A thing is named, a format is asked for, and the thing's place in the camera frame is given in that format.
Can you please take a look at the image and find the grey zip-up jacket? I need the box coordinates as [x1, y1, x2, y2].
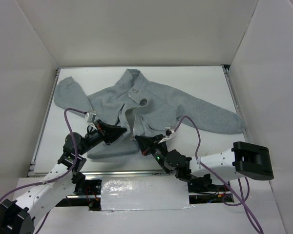
[54, 69, 245, 159]

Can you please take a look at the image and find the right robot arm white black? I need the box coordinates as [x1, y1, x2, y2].
[135, 135, 274, 191]

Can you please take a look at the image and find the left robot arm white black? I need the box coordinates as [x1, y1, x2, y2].
[0, 120, 126, 234]

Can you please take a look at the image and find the white foil-taped panel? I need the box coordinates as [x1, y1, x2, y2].
[101, 175, 191, 211]

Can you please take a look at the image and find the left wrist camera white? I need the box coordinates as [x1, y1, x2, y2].
[84, 112, 96, 125]

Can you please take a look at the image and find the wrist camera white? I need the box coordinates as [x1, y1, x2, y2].
[84, 112, 96, 125]
[159, 127, 176, 143]

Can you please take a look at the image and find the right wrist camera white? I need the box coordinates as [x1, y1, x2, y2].
[159, 127, 176, 143]

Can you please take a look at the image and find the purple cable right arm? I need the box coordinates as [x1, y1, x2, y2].
[172, 116, 264, 234]

